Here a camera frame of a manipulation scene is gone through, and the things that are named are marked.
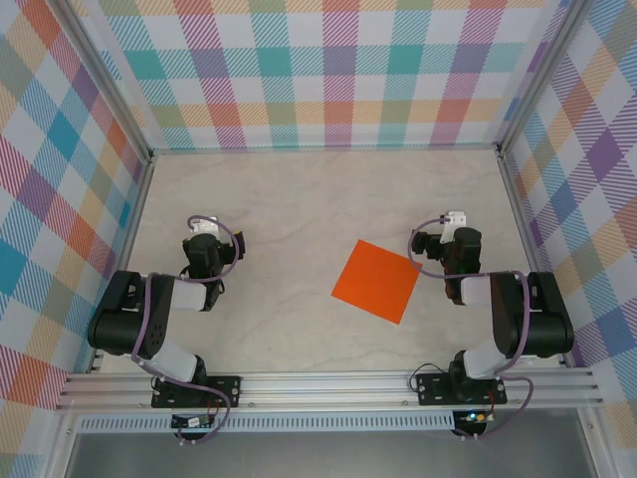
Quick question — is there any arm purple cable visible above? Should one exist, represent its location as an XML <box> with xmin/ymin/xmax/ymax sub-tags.
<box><xmin>408</xmin><ymin>214</ymin><xmax>534</xmax><ymax>442</ymax></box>
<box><xmin>131</xmin><ymin>214</ymin><xmax>239</xmax><ymax>445</ymax></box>

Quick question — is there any slotted grey cable duct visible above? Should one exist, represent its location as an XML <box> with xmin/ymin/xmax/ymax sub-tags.
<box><xmin>78</xmin><ymin>410</ymin><xmax>457</xmax><ymax>434</ymax></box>

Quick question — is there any aluminium mounting rail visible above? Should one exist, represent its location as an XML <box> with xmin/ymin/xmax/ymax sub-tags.
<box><xmin>55</xmin><ymin>366</ymin><xmax>604</xmax><ymax>412</ymax></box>

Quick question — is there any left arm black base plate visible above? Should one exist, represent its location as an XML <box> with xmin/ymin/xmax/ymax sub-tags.
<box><xmin>150</xmin><ymin>374</ymin><xmax>244</xmax><ymax>410</ymax></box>

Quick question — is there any grey metal panel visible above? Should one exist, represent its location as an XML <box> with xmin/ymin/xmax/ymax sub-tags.
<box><xmin>64</xmin><ymin>430</ymin><xmax>598</xmax><ymax>478</ymax></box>

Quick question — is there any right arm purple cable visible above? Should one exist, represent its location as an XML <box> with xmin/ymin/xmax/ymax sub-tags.
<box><xmin>408</xmin><ymin>214</ymin><xmax>534</xmax><ymax>442</ymax></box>

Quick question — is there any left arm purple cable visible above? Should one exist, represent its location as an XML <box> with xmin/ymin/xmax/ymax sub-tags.
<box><xmin>131</xmin><ymin>214</ymin><xmax>239</xmax><ymax>445</ymax></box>

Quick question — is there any slanted aluminium frame post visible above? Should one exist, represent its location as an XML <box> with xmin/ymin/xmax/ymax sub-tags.
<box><xmin>58</xmin><ymin>0</ymin><xmax>154</xmax><ymax>163</ymax></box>
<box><xmin>496</xmin><ymin>0</ymin><xmax>597</xmax><ymax>158</ymax></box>

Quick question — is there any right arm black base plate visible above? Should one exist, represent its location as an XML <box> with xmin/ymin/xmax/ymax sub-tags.
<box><xmin>415</xmin><ymin>371</ymin><xmax>509</xmax><ymax>407</ymax></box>

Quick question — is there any aluminium table edge rail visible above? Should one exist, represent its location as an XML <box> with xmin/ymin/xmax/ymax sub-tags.
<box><xmin>497</xmin><ymin>151</ymin><xmax>572</xmax><ymax>368</ymax></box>
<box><xmin>151</xmin><ymin>142</ymin><xmax>501</xmax><ymax>154</ymax></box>
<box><xmin>88</xmin><ymin>157</ymin><xmax>156</xmax><ymax>373</ymax></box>

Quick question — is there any orange paper sheet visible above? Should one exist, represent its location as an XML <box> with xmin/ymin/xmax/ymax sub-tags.
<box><xmin>330</xmin><ymin>239</ymin><xmax>423</xmax><ymax>326</ymax></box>

